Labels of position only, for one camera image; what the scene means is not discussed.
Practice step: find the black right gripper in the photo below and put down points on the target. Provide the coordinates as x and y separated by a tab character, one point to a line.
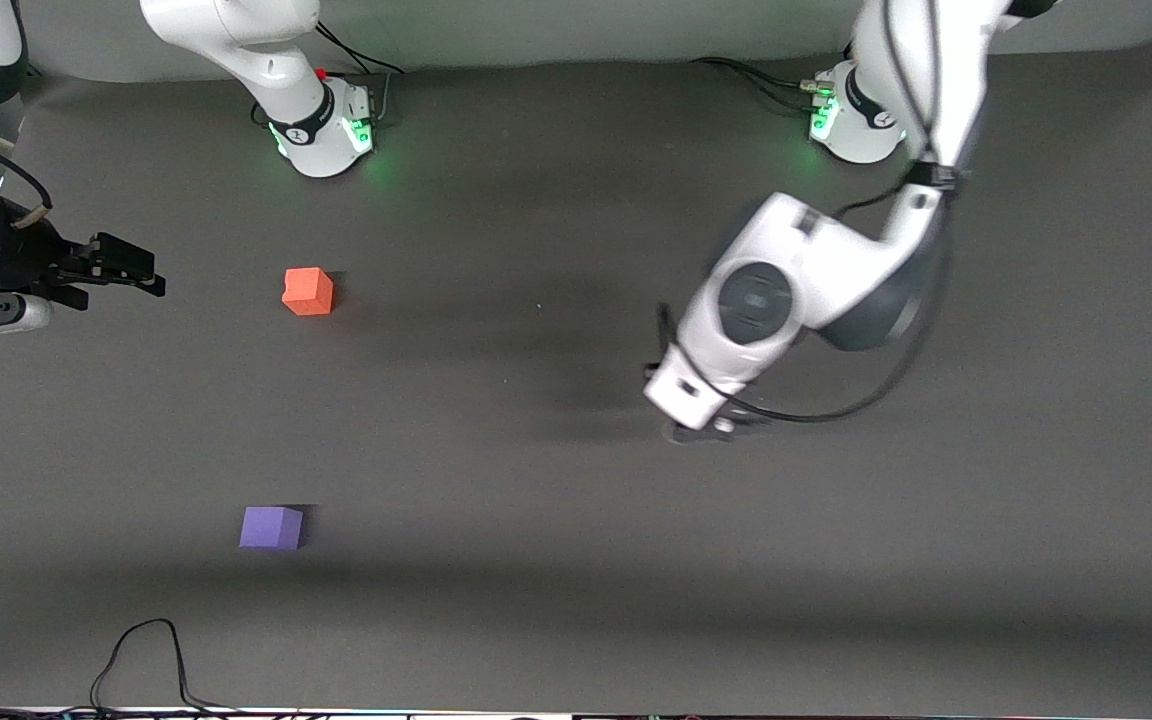
29	257

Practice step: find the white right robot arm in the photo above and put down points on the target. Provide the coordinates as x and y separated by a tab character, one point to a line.
276	60

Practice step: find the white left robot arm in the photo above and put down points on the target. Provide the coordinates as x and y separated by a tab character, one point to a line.
786	290

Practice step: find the orange foam block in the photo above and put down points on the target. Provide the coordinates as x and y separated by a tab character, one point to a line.
307	291

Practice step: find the purple foam block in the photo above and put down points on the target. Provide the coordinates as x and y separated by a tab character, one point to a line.
270	528

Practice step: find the dark grey table mat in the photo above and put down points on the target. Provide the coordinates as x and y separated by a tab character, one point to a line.
576	550

